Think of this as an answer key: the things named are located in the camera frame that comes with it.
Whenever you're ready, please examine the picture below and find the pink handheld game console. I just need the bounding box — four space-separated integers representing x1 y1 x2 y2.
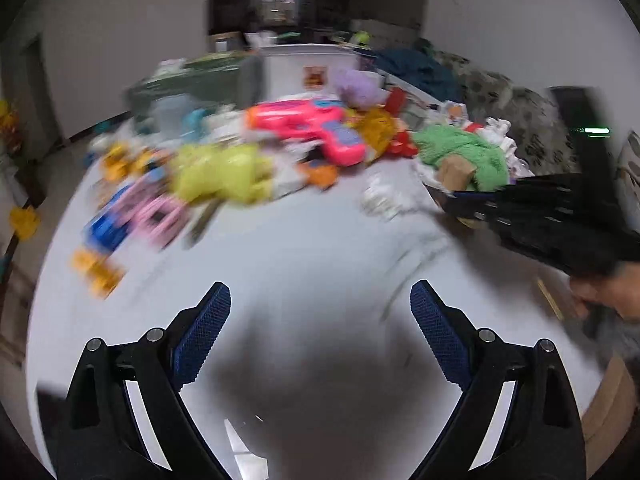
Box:
134 195 190 249

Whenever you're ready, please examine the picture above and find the orange toy car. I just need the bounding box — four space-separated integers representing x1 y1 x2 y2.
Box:
298 159 340 191

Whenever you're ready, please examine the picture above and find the yellow toy truck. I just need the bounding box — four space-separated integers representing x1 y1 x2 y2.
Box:
70 247 125 298

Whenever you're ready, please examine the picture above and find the white storage box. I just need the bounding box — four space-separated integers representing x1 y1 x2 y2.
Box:
259 44 359 101

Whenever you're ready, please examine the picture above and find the green cloth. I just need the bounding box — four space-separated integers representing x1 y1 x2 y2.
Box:
411 125 510 192

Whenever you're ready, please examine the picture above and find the purple plush toy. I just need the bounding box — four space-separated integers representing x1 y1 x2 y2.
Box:
334 70 388 110

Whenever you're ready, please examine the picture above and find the crumpled white tissue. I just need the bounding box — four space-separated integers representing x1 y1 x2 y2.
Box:
360 174 418 221

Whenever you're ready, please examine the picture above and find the floral sofa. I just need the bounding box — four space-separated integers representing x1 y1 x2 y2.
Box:
435 50 579 174

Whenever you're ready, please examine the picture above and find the yellow potty stool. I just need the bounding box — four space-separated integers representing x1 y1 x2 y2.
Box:
9 206 40 240

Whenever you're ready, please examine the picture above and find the pink toy water gun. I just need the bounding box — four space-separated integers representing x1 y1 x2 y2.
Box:
245 99 367 167

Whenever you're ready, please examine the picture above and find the green storage box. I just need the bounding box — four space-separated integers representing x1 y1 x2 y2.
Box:
125 52 264 115

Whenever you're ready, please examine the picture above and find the blue box toy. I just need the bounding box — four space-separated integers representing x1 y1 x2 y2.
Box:
86 211 129 254

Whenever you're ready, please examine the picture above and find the yellow Peppa pig toy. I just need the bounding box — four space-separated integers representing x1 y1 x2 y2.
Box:
170 143 273 204

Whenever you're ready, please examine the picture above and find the person right hand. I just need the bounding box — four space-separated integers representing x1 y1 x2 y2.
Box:
570 262 640 322

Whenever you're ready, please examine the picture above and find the yellow snack bag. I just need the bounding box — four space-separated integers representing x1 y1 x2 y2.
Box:
355 106 397 164

